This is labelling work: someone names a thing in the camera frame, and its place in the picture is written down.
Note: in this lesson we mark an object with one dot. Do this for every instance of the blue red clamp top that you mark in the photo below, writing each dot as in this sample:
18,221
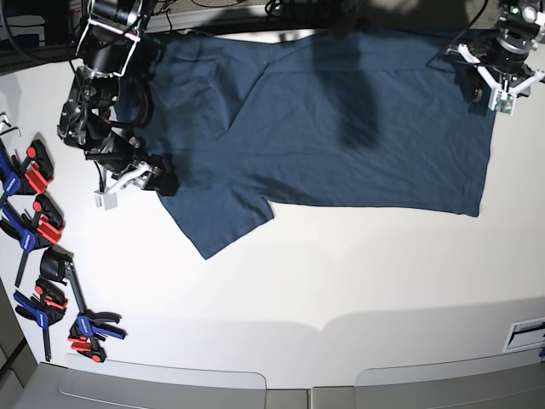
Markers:
29,177

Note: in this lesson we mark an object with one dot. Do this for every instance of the blue red clamp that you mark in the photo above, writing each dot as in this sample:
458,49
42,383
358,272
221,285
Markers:
90,329
41,231
29,177
45,308

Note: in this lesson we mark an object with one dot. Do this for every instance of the left side wrist camera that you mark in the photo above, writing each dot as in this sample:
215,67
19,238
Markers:
504,102

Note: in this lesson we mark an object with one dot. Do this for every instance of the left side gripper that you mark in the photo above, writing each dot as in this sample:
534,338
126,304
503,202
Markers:
491,67

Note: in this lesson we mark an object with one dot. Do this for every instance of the blue T-shirt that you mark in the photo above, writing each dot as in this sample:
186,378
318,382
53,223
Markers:
372,118

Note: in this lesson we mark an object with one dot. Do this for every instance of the white label sticker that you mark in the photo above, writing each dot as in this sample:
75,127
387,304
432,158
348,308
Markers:
523,335

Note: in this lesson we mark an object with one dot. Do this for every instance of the grey chair left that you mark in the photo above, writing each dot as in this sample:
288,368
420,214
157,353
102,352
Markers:
59,387

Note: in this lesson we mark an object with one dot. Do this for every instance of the grey chair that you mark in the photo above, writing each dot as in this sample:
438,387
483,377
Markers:
513,380
59,387

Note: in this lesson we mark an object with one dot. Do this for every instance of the robot arm on left side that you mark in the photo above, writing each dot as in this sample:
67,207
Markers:
520,23

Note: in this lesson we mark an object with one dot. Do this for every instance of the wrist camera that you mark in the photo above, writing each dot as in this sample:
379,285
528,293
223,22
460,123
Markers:
504,102
106,200

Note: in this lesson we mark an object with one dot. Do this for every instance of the grey chair right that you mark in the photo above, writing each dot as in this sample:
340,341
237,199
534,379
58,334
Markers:
513,380

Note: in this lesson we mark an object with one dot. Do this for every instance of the robot arm on right side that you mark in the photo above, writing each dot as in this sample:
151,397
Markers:
110,34

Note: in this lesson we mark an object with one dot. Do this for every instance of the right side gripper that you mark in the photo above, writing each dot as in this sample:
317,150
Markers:
129,158

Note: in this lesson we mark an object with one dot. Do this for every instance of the blue red clamp bottom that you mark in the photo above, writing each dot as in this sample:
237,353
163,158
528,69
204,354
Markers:
90,329

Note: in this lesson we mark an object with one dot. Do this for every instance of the right side wrist camera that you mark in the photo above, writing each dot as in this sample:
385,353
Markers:
106,200

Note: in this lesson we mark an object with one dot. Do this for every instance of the metal hex key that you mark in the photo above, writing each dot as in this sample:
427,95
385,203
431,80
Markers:
7,128

